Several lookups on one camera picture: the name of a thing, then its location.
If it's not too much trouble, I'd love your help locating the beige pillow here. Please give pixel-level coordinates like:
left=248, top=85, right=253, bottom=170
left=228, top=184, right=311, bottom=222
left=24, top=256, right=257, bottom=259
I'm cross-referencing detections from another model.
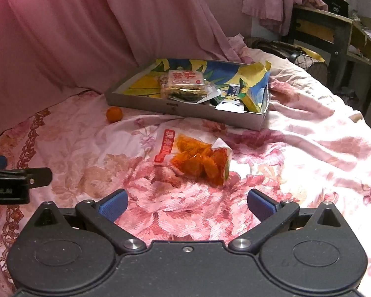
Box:
left=266, top=52, right=317, bottom=82

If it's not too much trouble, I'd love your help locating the pink hanging cloth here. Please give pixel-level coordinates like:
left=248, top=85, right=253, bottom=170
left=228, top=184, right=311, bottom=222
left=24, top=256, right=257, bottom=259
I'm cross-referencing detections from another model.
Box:
left=243, top=0, right=328, bottom=36

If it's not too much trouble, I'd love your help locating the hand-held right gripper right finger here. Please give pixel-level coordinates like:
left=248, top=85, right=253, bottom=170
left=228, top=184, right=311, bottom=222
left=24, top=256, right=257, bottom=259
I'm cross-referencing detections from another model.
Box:
left=229, top=189, right=347, bottom=252

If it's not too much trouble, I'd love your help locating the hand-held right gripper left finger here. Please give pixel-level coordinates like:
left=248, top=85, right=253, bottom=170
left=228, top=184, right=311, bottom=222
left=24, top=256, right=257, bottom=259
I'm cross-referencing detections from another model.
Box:
left=26, top=189, right=147, bottom=254

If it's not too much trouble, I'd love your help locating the pink curtain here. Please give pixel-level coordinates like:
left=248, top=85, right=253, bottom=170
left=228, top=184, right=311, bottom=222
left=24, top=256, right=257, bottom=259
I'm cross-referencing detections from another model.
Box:
left=0, top=0, right=254, bottom=149

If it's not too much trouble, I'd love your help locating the small orange tangerine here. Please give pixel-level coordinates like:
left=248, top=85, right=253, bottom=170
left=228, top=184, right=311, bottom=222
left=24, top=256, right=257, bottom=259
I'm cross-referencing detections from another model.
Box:
left=107, top=106, right=123, bottom=123

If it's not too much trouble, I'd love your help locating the green yellow snack stick packet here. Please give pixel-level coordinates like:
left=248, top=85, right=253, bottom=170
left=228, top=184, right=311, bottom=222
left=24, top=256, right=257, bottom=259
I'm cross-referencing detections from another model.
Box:
left=239, top=78, right=264, bottom=112

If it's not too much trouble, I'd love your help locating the pink floral blanket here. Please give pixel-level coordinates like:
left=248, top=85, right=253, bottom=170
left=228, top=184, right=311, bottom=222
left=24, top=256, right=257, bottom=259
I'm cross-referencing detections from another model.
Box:
left=0, top=49, right=371, bottom=297

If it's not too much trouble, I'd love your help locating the red rice cracker pack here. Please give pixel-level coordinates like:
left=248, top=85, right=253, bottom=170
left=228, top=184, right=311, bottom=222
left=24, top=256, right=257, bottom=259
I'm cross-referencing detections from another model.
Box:
left=167, top=70, right=205, bottom=92

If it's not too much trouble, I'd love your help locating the dark wooden desk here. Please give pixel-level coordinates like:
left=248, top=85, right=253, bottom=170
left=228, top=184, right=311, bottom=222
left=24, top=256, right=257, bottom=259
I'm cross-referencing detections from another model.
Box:
left=289, top=4, right=371, bottom=101

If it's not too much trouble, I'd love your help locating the blue yellow printed cardboard box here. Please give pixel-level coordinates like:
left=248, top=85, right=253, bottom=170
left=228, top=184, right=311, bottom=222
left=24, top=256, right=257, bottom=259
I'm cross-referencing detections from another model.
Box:
left=105, top=58, right=271, bottom=131

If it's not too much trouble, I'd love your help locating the orange chips snack bag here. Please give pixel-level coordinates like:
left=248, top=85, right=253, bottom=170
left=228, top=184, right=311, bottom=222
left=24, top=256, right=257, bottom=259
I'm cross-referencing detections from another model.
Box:
left=154, top=128, right=233, bottom=187

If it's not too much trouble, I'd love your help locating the pile of desk clutter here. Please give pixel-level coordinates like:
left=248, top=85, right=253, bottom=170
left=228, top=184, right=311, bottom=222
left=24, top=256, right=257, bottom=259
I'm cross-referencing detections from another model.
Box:
left=349, top=9, right=371, bottom=56

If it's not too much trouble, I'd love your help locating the dark blue sachet packet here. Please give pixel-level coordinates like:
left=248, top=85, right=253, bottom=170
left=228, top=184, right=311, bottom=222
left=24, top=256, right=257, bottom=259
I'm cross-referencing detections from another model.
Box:
left=216, top=84, right=247, bottom=112

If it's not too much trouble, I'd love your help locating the black box with serrated edge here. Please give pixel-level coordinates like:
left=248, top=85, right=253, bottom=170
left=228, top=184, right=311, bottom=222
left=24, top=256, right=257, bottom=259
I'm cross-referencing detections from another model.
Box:
left=318, top=0, right=350, bottom=17

